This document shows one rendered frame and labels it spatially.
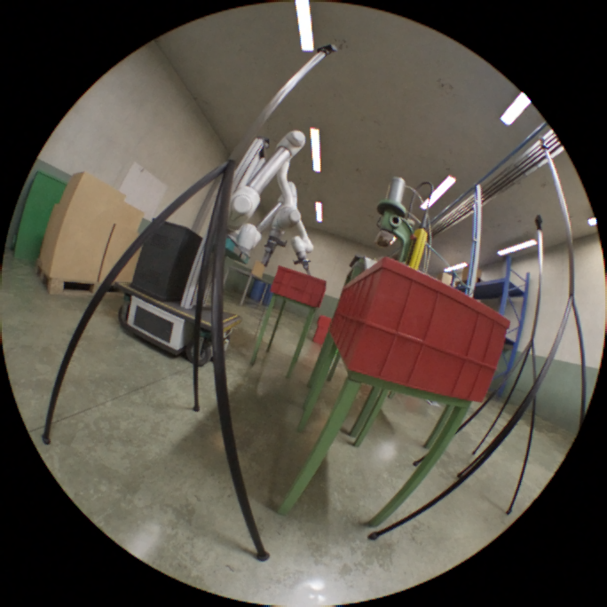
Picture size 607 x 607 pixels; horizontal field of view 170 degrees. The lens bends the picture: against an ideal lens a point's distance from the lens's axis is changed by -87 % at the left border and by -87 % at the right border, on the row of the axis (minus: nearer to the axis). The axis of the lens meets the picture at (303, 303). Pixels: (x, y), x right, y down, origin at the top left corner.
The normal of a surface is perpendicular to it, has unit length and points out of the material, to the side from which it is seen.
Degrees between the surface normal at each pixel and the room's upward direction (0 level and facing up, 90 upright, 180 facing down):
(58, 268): 90
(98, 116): 90
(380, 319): 90
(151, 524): 0
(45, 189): 94
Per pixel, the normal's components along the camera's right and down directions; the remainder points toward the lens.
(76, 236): 0.94, 0.33
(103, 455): 0.33, -0.94
